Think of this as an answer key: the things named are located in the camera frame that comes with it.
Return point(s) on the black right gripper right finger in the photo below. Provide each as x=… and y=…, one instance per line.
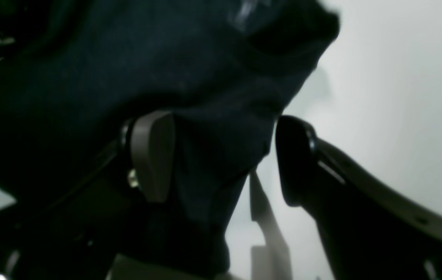
x=368, y=230

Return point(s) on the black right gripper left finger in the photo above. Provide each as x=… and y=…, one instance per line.
x=93, y=203

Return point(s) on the black T-shirt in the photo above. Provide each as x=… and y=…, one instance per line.
x=72, y=72

